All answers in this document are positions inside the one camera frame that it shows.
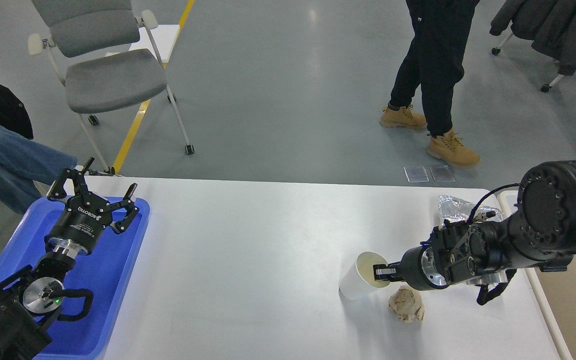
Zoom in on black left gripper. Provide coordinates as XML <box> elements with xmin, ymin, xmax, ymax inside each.
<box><xmin>44</xmin><ymin>158</ymin><xmax>140</xmax><ymax>256</ymax></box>

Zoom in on standing person dark clothes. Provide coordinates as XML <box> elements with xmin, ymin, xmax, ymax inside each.
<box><xmin>379</xmin><ymin>0</ymin><xmax>481</xmax><ymax>169</ymax></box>

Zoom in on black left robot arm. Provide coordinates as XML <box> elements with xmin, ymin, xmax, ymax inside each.
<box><xmin>0</xmin><ymin>158</ymin><xmax>140</xmax><ymax>360</ymax></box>

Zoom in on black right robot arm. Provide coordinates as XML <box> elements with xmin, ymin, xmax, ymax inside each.
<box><xmin>368</xmin><ymin>161</ymin><xmax>576</xmax><ymax>305</ymax></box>

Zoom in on right floor metal plate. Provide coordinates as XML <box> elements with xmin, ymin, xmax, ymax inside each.
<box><xmin>429</xmin><ymin>165</ymin><xmax>455</xmax><ymax>183</ymax></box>

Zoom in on crumpled brown paper ball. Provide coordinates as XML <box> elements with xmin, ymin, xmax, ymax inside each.
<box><xmin>388</xmin><ymin>285</ymin><xmax>425</xmax><ymax>323</ymax></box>

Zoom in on left floor metal plate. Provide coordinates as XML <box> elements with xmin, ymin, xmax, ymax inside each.
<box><xmin>403</xmin><ymin>165</ymin><xmax>430</xmax><ymax>183</ymax></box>

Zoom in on floor metal plate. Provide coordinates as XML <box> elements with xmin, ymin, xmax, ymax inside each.
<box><xmin>403</xmin><ymin>165</ymin><xmax>430</xmax><ymax>183</ymax></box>
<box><xmin>429</xmin><ymin>165</ymin><xmax>455</xmax><ymax>183</ymax></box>

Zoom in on aluminium foil tray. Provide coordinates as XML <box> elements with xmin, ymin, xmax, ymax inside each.
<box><xmin>438</xmin><ymin>194</ymin><xmax>505</xmax><ymax>225</ymax></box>

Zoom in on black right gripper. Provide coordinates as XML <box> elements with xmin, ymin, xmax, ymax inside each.
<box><xmin>372</xmin><ymin>246</ymin><xmax>449</xmax><ymax>291</ymax></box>

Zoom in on white board on floor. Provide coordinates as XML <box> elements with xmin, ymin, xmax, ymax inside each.
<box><xmin>105</xmin><ymin>24</ymin><xmax>180</xmax><ymax>64</ymax></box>

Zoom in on seated person in jeans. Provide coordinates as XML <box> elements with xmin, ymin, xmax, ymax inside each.
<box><xmin>0</xmin><ymin>84</ymin><xmax>78</xmax><ymax>214</ymax></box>

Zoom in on blue plastic tray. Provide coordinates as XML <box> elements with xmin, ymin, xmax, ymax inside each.
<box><xmin>0</xmin><ymin>198</ymin><xmax>150</xmax><ymax>360</ymax></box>

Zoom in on grey office chair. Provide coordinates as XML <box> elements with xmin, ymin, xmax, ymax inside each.
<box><xmin>28</xmin><ymin>0</ymin><xmax>181</xmax><ymax>174</ymax></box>

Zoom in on white paper cup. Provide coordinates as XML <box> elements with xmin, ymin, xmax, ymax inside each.
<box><xmin>339</xmin><ymin>251</ymin><xmax>390</xmax><ymax>301</ymax></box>

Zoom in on chair with dark jackets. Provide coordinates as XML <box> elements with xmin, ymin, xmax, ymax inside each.
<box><xmin>489</xmin><ymin>0</ymin><xmax>576</xmax><ymax>93</ymax></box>

